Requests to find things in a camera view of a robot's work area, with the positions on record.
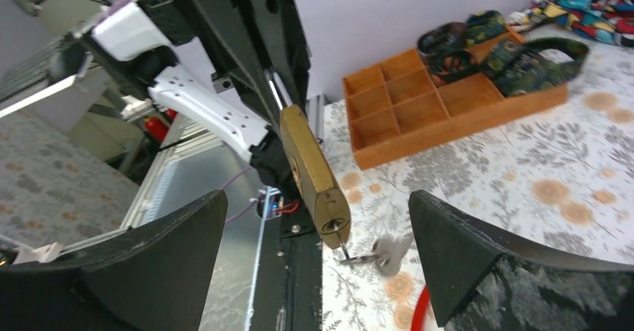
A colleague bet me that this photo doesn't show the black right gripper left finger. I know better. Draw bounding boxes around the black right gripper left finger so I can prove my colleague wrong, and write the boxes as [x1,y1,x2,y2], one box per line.
[1,191,228,330]

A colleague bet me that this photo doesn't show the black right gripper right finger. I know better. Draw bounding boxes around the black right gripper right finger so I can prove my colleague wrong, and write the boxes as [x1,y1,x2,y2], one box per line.
[408,191,633,330]

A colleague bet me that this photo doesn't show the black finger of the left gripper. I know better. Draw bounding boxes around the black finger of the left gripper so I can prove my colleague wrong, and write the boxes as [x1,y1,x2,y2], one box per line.
[178,0,310,129]

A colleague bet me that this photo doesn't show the keys of padlock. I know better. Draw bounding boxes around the keys of padlock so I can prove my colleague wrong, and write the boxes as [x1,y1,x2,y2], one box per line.
[339,233,414,277]

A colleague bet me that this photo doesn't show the brass padlock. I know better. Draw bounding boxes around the brass padlock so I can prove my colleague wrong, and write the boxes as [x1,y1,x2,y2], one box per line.
[265,69,351,250]

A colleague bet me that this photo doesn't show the red cable lock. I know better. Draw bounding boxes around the red cable lock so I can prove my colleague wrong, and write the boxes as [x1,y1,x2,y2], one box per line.
[410,285,430,331]

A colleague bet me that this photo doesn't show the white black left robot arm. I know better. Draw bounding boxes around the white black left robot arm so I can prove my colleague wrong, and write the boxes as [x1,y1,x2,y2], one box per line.
[1,0,310,330]

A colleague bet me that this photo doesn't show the floral patterned table mat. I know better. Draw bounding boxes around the floral patterned table mat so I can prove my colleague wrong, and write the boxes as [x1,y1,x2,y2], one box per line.
[323,42,633,264]

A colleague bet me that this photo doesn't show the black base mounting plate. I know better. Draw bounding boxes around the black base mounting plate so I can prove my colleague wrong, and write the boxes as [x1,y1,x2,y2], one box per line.
[244,187,322,331]

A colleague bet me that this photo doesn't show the orange wooden compartment tray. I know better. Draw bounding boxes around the orange wooden compartment tray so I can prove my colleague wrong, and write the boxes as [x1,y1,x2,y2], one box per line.
[342,49,568,170]

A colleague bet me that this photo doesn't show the colourful comic print cloth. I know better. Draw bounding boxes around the colourful comic print cloth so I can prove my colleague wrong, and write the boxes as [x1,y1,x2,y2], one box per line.
[506,0,633,48]

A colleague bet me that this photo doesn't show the dark floral rolled strap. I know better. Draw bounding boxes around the dark floral rolled strap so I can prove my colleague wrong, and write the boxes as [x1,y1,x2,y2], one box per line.
[479,37,591,98]

